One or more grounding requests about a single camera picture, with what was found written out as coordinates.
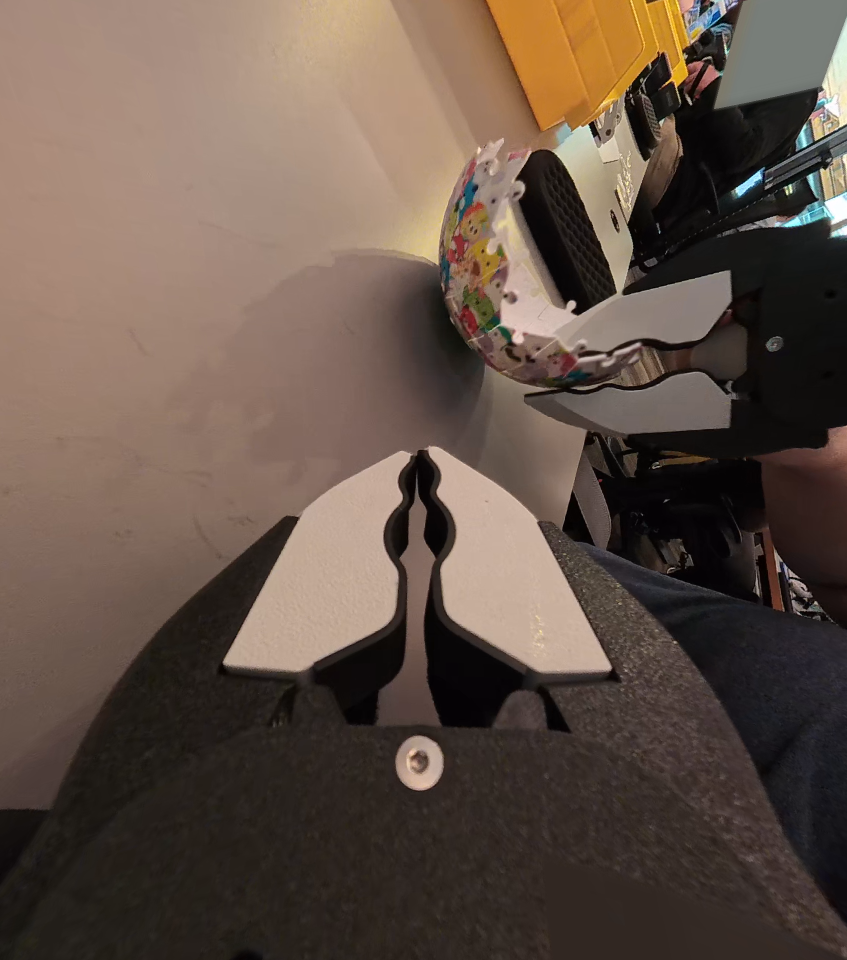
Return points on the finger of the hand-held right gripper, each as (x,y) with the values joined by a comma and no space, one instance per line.
(641,315)
(649,402)

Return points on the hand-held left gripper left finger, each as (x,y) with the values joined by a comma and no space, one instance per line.
(319,600)

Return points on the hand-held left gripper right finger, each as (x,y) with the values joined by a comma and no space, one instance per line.
(521,600)

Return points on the assembled white puzzle section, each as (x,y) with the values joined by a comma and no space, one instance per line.
(506,285)

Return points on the person's right forearm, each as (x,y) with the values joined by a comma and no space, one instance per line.
(836,525)

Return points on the black chair armrest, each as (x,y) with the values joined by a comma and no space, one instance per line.
(566,225)

